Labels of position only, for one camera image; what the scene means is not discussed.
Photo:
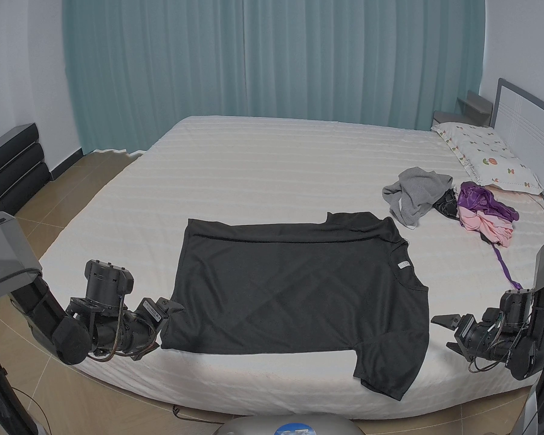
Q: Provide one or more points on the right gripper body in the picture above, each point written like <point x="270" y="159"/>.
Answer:
<point x="478" y="340"/>

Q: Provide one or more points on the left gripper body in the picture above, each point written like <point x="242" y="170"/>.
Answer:
<point x="127" y="333"/>

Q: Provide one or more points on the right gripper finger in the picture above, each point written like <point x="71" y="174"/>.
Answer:
<point x="449" y="322"/>
<point x="455" y="347"/>

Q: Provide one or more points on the black T-shirt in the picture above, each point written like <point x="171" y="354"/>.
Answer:
<point x="299" y="288"/>

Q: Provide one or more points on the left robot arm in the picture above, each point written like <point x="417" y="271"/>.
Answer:
<point x="9" y="256"/>

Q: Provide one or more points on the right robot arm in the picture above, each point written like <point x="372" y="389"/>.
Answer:
<point x="541" y="324"/>

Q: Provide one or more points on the bed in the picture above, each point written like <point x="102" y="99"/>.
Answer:
<point x="276" y="170"/>

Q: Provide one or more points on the pink garment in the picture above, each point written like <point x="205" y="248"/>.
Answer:
<point x="483" y="227"/>

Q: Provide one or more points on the black lace garment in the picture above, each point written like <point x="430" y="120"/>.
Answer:
<point x="445" y="204"/>

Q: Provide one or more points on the purple garment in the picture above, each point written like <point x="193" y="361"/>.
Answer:
<point x="480" y="200"/>

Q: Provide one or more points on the grey garment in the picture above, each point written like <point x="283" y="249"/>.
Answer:
<point x="417" y="193"/>

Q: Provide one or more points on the white printed pillow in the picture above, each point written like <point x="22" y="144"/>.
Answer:
<point x="489" y="159"/>

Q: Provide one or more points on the black chest of drawers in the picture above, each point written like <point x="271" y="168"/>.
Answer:
<point x="9" y="166"/>

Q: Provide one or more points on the grey bedside table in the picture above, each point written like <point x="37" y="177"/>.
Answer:
<point x="467" y="107"/>

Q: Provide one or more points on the blue-green curtain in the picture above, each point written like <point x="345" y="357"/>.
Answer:
<point x="158" y="52"/>
<point x="362" y="43"/>

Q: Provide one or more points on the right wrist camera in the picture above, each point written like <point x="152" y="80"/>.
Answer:
<point x="492" y="316"/>

